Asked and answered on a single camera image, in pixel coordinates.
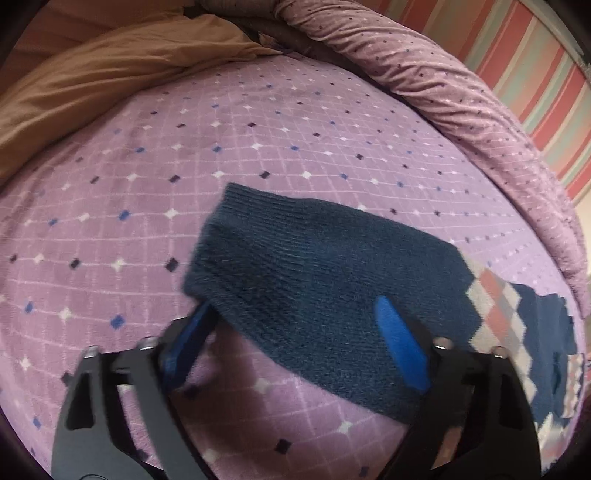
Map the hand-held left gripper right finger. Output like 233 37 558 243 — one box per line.
373 295 542 480

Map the purple dotted duvet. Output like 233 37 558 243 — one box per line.
277 0 591 319

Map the purple diamond-print bed sheet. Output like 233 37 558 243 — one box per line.
0 51 591 480

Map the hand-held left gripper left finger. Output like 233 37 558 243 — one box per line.
51 300 219 480

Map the navy knit argyle sweater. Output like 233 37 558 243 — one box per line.
183 182 587 467

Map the tan cloth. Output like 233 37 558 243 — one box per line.
0 0 283 185

